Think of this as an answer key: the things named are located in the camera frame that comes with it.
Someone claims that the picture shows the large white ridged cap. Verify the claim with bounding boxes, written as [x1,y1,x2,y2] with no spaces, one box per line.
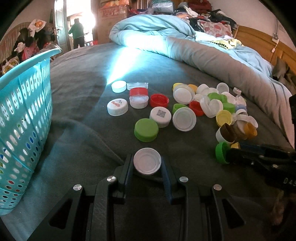
[172,108,197,132]

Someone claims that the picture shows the white cap with QR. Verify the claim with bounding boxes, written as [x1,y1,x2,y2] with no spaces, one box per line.
[149,106,171,128]

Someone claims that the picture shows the white red logo cap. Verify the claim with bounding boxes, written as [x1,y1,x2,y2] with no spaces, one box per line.
[107,98,128,116]

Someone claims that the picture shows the wooden headboard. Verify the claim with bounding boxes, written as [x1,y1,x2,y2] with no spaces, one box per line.
[233,26,295,74]

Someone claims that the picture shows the red open cap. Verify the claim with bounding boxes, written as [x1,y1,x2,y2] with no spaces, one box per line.
[149,93,169,108]

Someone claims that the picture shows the light blue perforated basket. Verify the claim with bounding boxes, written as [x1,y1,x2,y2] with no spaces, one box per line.
[0,49,60,215]

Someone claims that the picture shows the light blue grey duvet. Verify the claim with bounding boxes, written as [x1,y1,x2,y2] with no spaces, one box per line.
[109,15,295,145]

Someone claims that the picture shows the cluttered side table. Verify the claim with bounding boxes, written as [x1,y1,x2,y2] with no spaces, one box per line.
[1,19,61,75]

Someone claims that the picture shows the person in green shirt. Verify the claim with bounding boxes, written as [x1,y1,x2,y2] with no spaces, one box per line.
[68,18,85,49]

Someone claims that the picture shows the cardboard boxes stack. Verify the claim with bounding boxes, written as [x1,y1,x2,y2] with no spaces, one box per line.
[97,1,130,44]

